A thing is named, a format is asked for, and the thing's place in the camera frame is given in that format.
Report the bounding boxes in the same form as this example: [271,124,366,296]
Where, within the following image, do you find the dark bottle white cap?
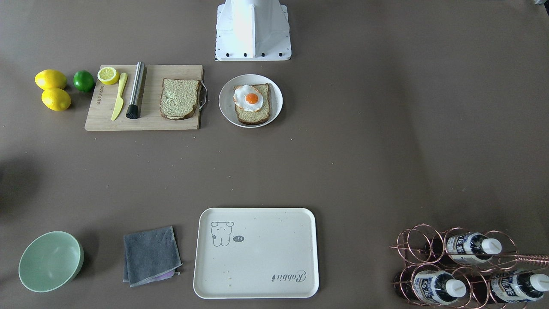
[422,232,503,267]

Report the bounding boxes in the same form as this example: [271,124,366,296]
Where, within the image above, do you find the grey folded cloth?
[122,226,182,287]

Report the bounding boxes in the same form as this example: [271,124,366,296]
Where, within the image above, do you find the yellow lemon far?
[41,88,71,111]

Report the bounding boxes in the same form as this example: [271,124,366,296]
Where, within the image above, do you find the green ceramic bowl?
[18,231,84,293]

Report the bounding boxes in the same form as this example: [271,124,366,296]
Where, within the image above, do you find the white round plate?
[218,74,283,127]

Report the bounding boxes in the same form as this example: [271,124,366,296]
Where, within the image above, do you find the yellow plastic knife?
[111,73,128,121]

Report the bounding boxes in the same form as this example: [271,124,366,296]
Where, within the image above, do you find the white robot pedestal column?
[214,0,292,61]

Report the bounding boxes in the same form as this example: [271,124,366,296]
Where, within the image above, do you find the wooden cutting board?
[84,64,204,131]

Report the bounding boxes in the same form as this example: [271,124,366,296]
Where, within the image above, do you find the green lime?
[73,70,95,92]

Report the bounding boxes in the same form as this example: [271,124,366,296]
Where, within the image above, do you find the plain bread slice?
[159,78,202,121]

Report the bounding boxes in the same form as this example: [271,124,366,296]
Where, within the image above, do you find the yellow lemon near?
[34,69,67,90]

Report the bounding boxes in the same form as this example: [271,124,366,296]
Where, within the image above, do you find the fried egg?
[233,85,263,112]

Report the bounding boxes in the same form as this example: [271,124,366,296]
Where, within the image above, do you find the half lemon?
[97,66,120,85]

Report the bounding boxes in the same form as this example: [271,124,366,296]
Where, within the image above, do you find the cream rabbit tray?
[193,207,320,299]

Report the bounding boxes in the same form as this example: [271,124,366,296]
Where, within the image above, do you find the copper wire bottle rack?
[392,224,548,309]

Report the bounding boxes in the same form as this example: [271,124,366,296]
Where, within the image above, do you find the steel muddler black tip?
[125,61,146,119]

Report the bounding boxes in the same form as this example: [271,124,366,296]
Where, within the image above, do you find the bread slice under egg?
[234,83,271,125]

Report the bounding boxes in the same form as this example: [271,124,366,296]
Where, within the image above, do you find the yellow lemon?
[34,69,67,90]
[41,88,71,111]

